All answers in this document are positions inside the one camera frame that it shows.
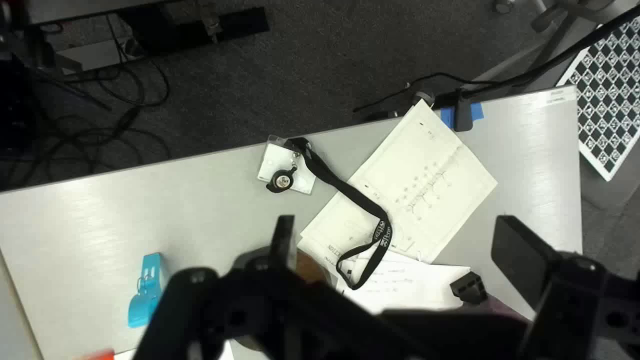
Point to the white badge card with reel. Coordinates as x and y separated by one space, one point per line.
274 157

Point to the checkered calibration board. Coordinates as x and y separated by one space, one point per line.
611 100

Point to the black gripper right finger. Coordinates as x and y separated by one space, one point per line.
572 306

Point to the blue tape piece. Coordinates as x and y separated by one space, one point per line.
449 117

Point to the black camera boom stand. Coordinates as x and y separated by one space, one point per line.
587 43

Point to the small black object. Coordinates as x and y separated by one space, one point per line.
466 288

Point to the black table clamp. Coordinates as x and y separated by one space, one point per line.
465 112

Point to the light blue plastic peg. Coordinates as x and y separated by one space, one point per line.
146 293

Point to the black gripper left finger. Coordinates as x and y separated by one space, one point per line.
201 313

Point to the large white printed paper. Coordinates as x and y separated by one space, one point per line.
426 172

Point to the grey floor box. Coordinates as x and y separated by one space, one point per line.
86 43

